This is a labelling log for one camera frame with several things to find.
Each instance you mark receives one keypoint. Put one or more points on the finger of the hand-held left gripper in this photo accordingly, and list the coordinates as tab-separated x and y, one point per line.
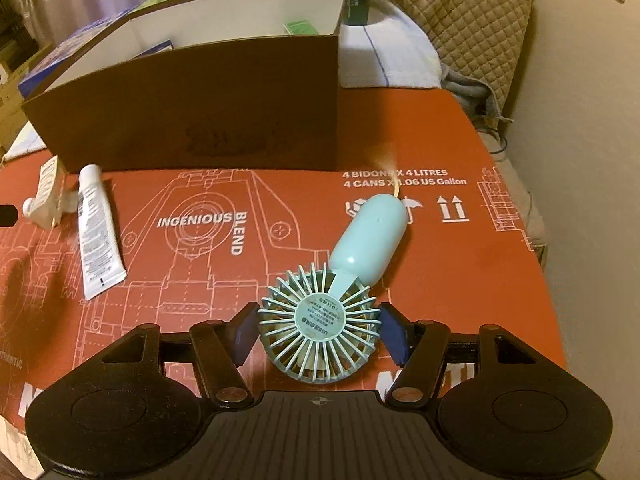
7	215

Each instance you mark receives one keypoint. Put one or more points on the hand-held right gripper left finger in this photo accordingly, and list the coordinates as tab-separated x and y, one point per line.
245	334

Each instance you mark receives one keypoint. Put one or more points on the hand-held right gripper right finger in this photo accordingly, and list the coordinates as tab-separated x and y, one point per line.
395	334

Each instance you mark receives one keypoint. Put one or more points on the mint green handheld fan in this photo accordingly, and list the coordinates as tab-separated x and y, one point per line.
370	230

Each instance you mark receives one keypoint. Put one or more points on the brown cardboard box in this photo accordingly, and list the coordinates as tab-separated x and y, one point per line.
200	100

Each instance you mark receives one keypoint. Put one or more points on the blue and white medicine box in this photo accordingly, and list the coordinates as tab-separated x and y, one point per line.
157	48

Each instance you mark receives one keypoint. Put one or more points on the small green carton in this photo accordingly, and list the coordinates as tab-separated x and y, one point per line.
300	27

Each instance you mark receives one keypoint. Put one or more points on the white cream tube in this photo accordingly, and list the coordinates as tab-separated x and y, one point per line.
97	230

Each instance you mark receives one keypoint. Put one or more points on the yellow cardboard box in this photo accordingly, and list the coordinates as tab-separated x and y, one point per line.
10	105

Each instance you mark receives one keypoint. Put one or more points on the red printed cardboard sheet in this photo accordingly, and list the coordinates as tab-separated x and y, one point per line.
200	200

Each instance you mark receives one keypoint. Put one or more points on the blue printed box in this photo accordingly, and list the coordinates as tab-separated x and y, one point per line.
55	55

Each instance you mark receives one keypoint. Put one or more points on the grey cloth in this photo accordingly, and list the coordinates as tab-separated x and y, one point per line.
470	85

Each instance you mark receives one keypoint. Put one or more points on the quilted beige chair cushion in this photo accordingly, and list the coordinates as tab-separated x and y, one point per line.
465	10

